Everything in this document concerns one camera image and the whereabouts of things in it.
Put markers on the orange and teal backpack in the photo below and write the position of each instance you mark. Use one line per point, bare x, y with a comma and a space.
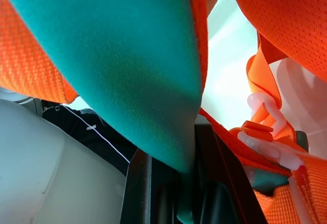
122, 55

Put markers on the silver robot body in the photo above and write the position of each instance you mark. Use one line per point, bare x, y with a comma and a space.
46, 168

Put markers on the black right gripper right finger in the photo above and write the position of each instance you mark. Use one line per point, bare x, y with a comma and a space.
217, 188

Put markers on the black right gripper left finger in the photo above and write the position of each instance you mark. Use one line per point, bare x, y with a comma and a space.
139, 193

